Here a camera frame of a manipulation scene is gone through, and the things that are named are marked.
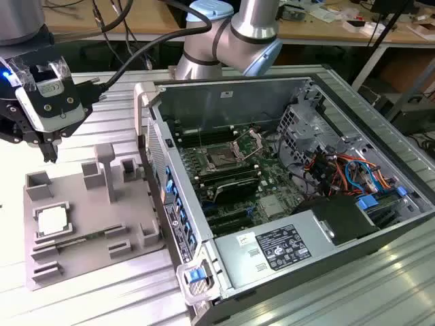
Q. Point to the black RAM slot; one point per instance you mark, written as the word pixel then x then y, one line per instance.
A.
pixel 229 178
pixel 207 140
pixel 224 169
pixel 204 130

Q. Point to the grey electronic device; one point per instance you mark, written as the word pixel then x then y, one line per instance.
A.
pixel 295 13

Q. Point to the silver drive cage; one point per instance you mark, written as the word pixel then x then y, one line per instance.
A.
pixel 306 132

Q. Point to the blue plastic clip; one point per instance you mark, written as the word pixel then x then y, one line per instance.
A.
pixel 401 191

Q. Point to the open PC case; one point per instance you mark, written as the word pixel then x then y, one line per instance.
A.
pixel 192 210

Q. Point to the green RAM stick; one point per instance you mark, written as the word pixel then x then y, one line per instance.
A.
pixel 81 238

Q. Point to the blue case latch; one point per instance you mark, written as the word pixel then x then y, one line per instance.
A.
pixel 196 275

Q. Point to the grey parts rack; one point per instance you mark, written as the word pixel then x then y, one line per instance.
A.
pixel 85 210

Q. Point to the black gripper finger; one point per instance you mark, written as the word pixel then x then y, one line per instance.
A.
pixel 54 153
pixel 43 149

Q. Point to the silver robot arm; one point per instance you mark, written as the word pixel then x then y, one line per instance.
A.
pixel 251 20

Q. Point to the black box under desk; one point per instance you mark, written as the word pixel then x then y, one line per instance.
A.
pixel 418 119

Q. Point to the silver power supply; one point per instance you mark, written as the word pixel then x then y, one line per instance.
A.
pixel 238 265

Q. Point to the black expansion slot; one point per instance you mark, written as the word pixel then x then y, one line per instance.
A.
pixel 231 227
pixel 227 215

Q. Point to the white papers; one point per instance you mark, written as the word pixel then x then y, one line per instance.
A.
pixel 324 14

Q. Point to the silver square CPU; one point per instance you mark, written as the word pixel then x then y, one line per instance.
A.
pixel 52 220

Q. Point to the black plastic shroud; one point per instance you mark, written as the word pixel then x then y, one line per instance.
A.
pixel 340 214

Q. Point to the thin locking lever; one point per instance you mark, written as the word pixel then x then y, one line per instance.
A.
pixel 200 137

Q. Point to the long wooden desk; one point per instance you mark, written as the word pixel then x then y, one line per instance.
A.
pixel 391 34

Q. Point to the brown cardboard box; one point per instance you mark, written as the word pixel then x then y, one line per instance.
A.
pixel 404 73

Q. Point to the black expansion card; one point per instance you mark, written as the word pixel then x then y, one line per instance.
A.
pixel 238 190

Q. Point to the silver chipset heatsink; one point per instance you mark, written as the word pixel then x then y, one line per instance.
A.
pixel 273 206

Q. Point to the green motherboard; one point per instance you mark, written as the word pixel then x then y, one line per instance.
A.
pixel 272 176

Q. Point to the blue slot tab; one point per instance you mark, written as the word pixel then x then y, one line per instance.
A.
pixel 170 189
pixel 179 202
pixel 166 171
pixel 183 214

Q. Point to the CPU socket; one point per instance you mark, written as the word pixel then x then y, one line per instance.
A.
pixel 219 158

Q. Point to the small white box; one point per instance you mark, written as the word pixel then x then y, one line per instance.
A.
pixel 368 30

